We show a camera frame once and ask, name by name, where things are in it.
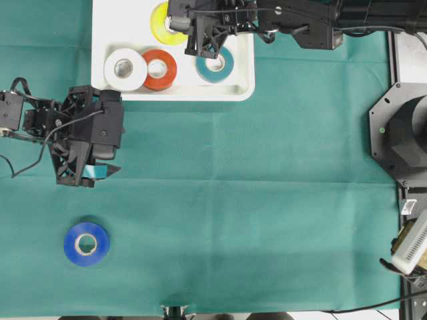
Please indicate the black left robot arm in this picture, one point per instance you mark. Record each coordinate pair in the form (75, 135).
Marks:
(26, 117)

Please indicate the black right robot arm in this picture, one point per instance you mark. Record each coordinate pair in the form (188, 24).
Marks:
(312, 24)

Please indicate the white tape roll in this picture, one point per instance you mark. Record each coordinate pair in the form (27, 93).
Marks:
(125, 70)

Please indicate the white perforated box device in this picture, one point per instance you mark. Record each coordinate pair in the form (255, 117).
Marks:
(413, 246)

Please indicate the teal tape roll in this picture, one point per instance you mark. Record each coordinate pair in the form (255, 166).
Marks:
(216, 70)

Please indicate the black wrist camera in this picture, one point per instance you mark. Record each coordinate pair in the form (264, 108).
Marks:
(181, 12)
(100, 123)

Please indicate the blue tape roll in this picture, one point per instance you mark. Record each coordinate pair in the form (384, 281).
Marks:
(86, 244)

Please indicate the black clamp table edge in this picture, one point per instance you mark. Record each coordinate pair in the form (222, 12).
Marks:
(174, 312)

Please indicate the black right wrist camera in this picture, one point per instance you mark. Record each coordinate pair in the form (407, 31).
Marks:
(181, 12)

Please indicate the white plastic tray case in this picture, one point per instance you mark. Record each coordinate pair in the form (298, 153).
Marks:
(125, 24)

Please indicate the red tape roll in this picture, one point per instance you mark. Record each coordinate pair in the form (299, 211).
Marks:
(164, 79)

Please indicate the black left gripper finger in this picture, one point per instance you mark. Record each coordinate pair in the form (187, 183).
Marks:
(100, 171)

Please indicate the yellow tape roll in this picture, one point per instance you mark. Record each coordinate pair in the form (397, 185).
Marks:
(160, 29)

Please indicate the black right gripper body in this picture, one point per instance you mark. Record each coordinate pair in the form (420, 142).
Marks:
(210, 30)

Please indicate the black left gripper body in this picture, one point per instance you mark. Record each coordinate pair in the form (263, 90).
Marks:
(70, 156)

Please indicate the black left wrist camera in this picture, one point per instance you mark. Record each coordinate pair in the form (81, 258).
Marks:
(100, 123)

